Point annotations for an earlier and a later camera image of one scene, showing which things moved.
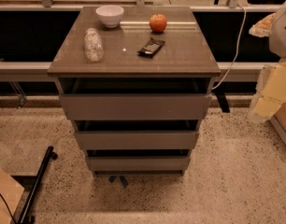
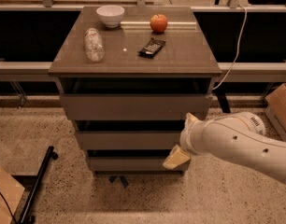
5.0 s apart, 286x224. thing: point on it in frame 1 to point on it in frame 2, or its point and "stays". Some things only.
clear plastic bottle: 92,45 stays
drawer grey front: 136,140 stays
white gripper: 281,36 to 187,138
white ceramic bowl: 110,15 stays
